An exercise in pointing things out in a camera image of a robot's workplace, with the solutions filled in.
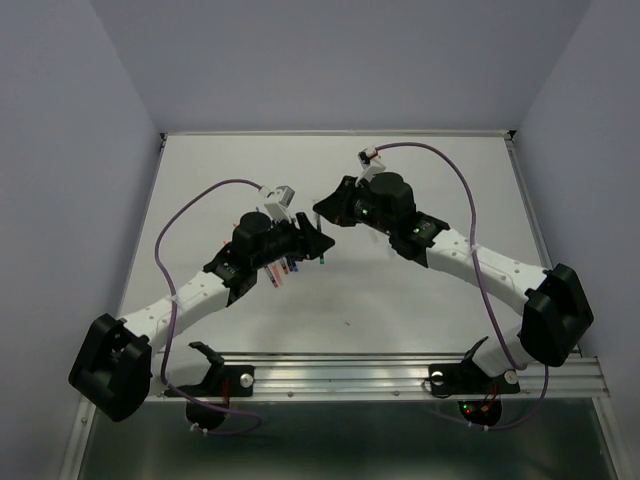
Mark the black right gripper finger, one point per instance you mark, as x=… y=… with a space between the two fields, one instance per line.
x=349 y=190
x=335 y=212

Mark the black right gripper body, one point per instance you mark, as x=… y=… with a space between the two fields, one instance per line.
x=365 y=213

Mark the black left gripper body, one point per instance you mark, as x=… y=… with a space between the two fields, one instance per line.
x=283 y=241

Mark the red orange marker pen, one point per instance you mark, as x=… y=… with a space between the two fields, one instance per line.
x=271 y=276

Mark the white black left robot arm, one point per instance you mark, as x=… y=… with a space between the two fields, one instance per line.
x=113 y=368

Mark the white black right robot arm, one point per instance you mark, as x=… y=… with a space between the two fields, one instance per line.
x=552 y=304

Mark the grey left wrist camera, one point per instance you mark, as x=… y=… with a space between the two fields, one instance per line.
x=277 y=202

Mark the aluminium table edge rail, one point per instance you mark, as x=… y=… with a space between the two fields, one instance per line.
x=518 y=172

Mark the aluminium front frame rails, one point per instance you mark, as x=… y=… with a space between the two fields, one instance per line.
x=367 y=377

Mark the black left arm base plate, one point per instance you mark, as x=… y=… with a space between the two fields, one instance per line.
x=208 y=383

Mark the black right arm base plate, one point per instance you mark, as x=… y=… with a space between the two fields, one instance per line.
x=479 y=395

